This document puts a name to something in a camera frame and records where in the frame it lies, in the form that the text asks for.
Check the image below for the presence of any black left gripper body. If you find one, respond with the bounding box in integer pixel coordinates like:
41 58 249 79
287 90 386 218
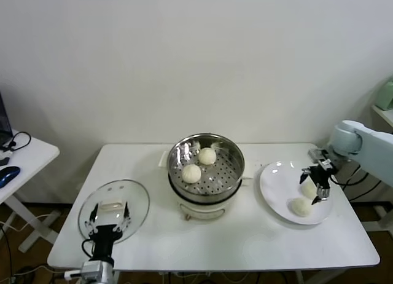
88 224 123 263

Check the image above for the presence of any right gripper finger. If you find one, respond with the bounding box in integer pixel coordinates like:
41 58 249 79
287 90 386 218
300 167 313 185
311 187 331 205

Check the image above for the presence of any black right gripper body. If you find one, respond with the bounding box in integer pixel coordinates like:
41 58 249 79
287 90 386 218
310 164 332 189

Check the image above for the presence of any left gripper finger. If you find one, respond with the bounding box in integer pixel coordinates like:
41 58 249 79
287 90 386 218
115 201 131 232
84 203 99 234

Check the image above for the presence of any white steamed baozi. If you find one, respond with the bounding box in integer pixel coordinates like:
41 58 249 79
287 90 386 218
197 147 217 166
300 182 317 199
181 164 203 185
290 197 314 217

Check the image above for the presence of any perforated steel steamer basket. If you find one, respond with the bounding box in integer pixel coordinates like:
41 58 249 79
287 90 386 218
167 132 246 205

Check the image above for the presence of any round glass pot lid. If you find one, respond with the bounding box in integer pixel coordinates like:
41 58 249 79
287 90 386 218
77 179 151 247

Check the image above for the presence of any large white round plate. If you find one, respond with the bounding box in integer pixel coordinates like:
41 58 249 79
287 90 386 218
259 160 335 226

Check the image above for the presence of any white furniture foot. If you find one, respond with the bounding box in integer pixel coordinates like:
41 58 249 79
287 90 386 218
362 203 393 233

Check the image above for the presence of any cream electric cooking pot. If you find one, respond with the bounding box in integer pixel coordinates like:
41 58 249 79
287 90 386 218
158 151 255 222

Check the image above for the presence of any white side table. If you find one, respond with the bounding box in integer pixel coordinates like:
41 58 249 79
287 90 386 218
0 128 61 254

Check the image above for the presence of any white shelf board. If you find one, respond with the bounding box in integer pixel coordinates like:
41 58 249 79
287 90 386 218
370 104 393 128

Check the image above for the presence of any blue computer mouse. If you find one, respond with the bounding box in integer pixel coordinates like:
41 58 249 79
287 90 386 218
0 166 21 188

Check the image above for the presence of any mint green appliance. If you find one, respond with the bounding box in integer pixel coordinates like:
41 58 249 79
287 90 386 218
375 77 393 111

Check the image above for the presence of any dark laptop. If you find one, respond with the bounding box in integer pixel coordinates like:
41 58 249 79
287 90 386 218
0 92 15 146

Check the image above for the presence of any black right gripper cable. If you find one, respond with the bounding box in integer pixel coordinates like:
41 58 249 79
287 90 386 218
330 173 349 188

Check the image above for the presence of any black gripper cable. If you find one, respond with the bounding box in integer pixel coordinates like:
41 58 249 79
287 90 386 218
330 173 349 188
82 239 95 257

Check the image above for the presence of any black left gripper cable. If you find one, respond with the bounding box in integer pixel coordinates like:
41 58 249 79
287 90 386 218
82 239 95 257

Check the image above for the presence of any black wall cable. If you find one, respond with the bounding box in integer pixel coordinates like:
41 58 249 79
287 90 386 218
346 167 389 202

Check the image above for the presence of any white floor cable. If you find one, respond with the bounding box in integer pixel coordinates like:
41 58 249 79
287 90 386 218
0 215 53 232

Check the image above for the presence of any black looped desk cable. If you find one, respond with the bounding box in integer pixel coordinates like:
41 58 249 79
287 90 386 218
0 130 32 152

